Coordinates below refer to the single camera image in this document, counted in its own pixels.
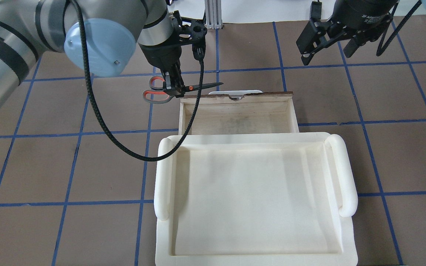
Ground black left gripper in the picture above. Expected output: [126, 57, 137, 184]
[139, 41, 185, 98]

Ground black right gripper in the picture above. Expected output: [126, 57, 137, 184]
[296, 0, 397, 66]

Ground orange grey scissors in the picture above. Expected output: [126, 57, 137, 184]
[142, 75, 224, 104]

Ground brown wooden drawer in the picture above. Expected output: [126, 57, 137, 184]
[189, 90, 299, 135]

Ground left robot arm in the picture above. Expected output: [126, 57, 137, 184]
[0, 0, 174, 108]

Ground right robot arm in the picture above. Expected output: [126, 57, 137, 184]
[296, 0, 426, 66]

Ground white plastic tray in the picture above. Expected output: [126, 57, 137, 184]
[153, 132, 358, 266]

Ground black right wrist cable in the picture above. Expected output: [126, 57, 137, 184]
[377, 0, 422, 57]

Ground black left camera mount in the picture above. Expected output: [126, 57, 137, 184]
[168, 10, 207, 61]

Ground aluminium frame post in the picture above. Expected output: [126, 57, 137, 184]
[204, 0, 223, 29]

